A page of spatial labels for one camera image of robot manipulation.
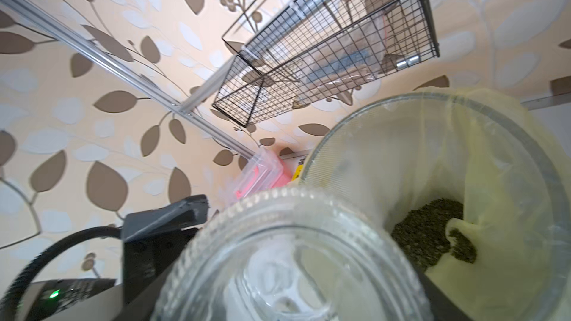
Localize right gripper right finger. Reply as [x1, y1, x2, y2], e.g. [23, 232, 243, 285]
[414, 267, 471, 321]

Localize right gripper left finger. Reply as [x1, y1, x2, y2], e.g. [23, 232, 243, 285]
[115, 195, 210, 320]

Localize beige lid tall jar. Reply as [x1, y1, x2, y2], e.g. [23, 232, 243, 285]
[151, 187, 433, 320]

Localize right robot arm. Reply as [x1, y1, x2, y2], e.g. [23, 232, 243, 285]
[1, 195, 210, 320]

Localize dark tea leaves pile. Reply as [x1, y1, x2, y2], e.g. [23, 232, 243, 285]
[390, 199, 477, 272]

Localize pink plastic toolbox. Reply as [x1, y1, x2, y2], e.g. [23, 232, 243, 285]
[222, 149, 292, 207]

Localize yellow pipe wrench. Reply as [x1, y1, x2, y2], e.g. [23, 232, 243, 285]
[291, 163, 303, 181]

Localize yellow plastic bin liner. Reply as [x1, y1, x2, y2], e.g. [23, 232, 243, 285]
[297, 86, 571, 321]

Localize black wire basket back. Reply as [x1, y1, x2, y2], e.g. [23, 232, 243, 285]
[213, 0, 440, 127]

